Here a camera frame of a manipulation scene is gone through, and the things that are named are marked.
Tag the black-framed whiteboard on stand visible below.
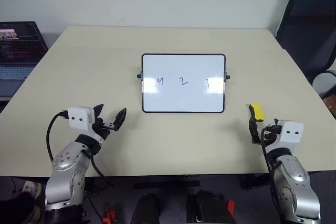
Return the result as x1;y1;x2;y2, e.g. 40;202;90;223
136;53;232;114

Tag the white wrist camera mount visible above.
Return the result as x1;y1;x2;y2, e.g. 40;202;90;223
67;106;103;144
272;120;305;152

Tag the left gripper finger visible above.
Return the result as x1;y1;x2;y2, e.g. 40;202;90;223
113;107;128;132
92;103;104;124

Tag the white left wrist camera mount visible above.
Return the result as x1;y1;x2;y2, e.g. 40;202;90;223
67;106;103;144

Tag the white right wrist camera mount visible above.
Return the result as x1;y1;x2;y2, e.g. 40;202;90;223
272;120;305;152

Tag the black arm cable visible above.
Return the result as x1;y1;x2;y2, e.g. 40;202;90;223
46;110;112;184
260;126;279;210

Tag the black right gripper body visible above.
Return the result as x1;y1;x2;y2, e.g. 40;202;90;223
261;123;280;144

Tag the grey rounded chair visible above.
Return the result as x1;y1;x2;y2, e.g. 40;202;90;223
312;70;336;97

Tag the black mesh office chair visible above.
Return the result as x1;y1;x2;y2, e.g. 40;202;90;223
275;0;336;94

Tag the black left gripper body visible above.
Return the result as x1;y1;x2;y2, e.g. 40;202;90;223
92;118;117;142

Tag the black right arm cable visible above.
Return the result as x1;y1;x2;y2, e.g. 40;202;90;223
260;126;279;210

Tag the open laptop computer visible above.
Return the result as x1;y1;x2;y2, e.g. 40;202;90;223
0;20;49;98

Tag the orange plastic part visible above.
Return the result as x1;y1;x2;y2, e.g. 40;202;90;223
224;200;235;215
101;209;117;224

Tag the yellow sponge eraser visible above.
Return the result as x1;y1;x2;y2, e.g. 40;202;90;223
247;102;266;123

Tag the dark rounded shape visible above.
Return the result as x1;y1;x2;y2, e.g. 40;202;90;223
130;193;161;224
186;189;237;224

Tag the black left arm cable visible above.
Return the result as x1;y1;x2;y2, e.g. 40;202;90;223
46;110;112;184

